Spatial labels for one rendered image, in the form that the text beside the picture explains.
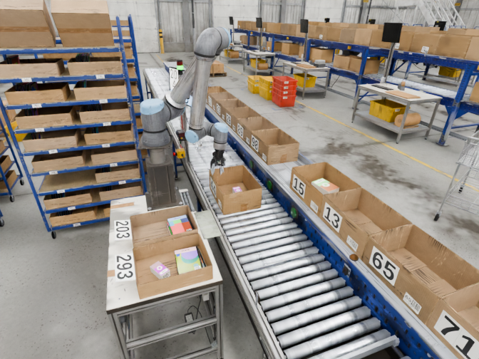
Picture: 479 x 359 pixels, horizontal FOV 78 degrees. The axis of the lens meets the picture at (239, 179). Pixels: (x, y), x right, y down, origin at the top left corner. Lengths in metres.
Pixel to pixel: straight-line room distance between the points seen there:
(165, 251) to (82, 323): 1.04
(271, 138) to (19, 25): 2.17
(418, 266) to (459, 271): 0.18
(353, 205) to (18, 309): 2.58
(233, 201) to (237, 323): 0.92
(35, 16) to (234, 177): 1.88
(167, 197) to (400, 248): 1.53
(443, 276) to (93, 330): 2.23
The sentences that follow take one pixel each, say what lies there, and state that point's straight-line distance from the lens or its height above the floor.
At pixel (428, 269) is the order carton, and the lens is 1.82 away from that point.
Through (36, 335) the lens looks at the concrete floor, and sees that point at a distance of 2.75.
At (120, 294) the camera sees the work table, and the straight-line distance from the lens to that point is 1.71.
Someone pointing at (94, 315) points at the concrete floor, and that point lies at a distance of 2.67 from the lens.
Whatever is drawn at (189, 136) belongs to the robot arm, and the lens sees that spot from 1.91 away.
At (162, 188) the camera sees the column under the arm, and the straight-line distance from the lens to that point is 2.18.
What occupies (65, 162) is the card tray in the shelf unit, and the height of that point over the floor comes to 0.80.
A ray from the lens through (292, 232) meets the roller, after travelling 2.01.
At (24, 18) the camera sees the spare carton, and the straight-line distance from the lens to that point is 2.90.
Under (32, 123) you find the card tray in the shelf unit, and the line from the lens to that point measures 3.02.
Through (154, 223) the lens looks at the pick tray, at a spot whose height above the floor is 0.76.
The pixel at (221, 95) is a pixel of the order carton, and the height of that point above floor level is 1.00.
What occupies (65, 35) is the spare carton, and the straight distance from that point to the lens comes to 2.92.
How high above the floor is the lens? 1.99
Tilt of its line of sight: 29 degrees down
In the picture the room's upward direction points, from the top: 1 degrees clockwise
